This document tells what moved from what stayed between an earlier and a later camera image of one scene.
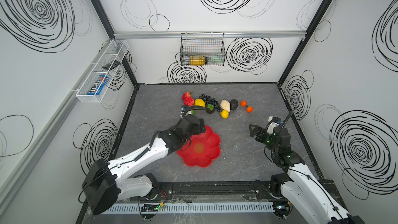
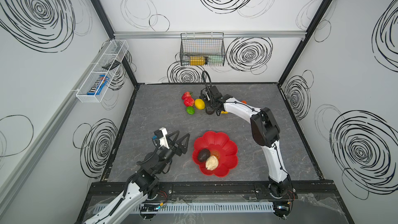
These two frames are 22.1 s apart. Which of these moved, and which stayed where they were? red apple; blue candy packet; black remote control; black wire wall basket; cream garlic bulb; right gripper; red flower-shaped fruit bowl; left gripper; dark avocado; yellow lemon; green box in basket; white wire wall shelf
Moved: dark avocado; left gripper; red flower-shaped fruit bowl; cream garlic bulb; right gripper
Stayed: green box in basket; black remote control; red apple; black wire wall basket; yellow lemon; white wire wall shelf; blue candy packet
